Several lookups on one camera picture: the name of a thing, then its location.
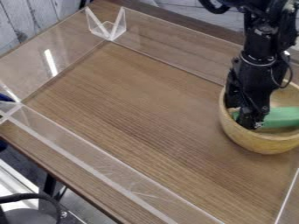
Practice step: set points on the light wooden bowl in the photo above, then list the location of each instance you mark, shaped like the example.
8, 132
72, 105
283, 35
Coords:
263, 141

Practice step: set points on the clear acrylic tray wall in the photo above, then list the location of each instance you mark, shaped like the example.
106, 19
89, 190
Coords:
117, 117

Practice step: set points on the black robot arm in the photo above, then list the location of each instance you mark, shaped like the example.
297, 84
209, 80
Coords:
269, 26

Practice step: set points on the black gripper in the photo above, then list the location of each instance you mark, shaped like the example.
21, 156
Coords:
253, 79

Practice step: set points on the grey metal base plate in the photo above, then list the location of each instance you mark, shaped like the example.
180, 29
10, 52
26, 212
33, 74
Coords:
20, 214

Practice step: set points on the clear acrylic corner bracket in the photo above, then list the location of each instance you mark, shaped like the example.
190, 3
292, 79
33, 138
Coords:
106, 30

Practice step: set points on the green rectangular block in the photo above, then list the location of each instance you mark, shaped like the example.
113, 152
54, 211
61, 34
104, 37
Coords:
281, 117

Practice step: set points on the black table leg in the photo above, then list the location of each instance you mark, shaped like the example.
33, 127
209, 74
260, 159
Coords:
49, 185

